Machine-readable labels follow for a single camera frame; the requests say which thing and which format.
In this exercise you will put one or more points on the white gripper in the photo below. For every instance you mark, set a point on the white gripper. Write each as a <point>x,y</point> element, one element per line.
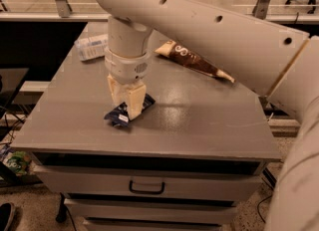
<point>127,69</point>

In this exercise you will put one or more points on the dark blue rxbar wrapper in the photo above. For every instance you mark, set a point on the dark blue rxbar wrapper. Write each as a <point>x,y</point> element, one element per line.
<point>119,115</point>

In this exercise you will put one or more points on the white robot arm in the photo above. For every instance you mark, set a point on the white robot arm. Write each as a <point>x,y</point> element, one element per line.
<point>278,63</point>

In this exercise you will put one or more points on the clear blue plastic bottle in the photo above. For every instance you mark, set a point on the clear blue plastic bottle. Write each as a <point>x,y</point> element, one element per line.
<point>92,47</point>

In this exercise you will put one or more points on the brown yellow chip bag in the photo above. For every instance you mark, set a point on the brown yellow chip bag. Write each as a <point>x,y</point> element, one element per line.
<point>191,60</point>

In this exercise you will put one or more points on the grey drawer cabinet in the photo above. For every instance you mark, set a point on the grey drawer cabinet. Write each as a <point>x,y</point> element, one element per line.
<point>207,140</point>

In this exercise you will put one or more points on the green blue package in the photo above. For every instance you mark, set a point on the green blue package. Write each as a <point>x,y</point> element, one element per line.
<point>17,161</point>

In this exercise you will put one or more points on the black shoe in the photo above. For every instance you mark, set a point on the black shoe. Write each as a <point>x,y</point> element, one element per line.
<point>7,212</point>

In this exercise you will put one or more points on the black drawer handle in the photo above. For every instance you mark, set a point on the black drawer handle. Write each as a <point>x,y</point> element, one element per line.
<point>149,188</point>

